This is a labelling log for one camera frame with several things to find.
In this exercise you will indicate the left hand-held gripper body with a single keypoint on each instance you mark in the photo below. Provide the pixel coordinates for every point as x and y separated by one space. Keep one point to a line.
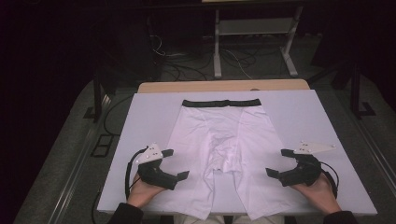
155 175

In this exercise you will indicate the white metal stand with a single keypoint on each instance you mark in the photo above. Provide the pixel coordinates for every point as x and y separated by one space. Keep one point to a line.
217 62

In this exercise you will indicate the black metal stand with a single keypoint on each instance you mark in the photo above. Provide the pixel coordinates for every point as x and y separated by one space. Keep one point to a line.
355 93
97 99

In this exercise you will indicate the person's legs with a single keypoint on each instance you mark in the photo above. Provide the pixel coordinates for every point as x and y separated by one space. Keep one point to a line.
193 220

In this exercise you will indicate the person's left hand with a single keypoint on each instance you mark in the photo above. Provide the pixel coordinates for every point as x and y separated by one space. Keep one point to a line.
141 193

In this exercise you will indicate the white foam board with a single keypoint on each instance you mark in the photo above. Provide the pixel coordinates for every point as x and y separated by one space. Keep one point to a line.
149 118

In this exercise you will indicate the wooden table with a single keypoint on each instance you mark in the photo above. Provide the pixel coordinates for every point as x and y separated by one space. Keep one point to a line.
186 86

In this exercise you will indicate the white shorts with black waistband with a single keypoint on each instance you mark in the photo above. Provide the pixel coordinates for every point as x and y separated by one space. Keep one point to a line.
218 124

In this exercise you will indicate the person's right hand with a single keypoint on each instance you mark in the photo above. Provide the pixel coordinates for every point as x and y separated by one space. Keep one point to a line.
320 194

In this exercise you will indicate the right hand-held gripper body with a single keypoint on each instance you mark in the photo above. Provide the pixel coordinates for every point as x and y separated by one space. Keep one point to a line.
303 171

